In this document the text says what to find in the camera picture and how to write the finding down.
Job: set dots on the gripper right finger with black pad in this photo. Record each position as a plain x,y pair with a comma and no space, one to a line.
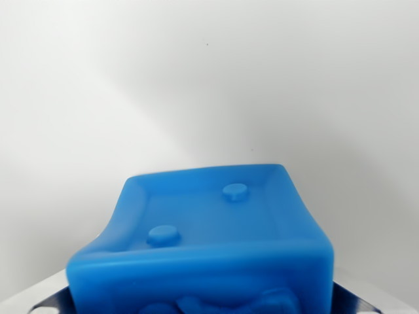
366,299

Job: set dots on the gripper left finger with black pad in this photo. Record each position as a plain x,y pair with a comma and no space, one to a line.
36,294

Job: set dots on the blue embossed cube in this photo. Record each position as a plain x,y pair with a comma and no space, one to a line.
209,245

